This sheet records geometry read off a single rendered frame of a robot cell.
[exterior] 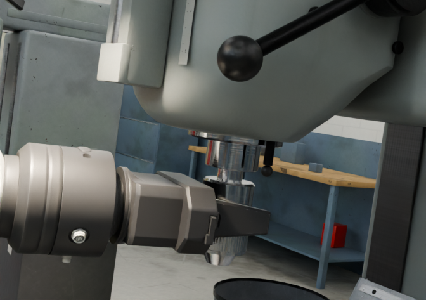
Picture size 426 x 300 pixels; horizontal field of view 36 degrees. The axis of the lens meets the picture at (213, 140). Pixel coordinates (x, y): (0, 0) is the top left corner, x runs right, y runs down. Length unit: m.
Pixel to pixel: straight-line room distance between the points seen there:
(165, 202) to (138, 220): 0.03
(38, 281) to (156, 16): 0.42
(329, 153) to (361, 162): 0.42
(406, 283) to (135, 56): 0.55
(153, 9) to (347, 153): 5.84
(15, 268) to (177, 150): 7.15
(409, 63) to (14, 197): 0.34
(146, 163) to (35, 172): 7.51
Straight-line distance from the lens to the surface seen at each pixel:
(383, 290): 0.95
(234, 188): 0.57
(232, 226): 0.56
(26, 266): 0.83
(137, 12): 0.51
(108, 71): 0.52
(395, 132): 0.94
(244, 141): 0.55
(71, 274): 0.85
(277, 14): 0.49
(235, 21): 0.48
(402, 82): 0.59
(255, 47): 0.42
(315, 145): 6.63
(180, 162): 8.01
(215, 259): 0.59
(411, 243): 0.92
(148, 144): 8.01
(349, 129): 6.34
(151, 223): 0.53
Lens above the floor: 1.33
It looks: 3 degrees down
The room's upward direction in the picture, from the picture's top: 8 degrees clockwise
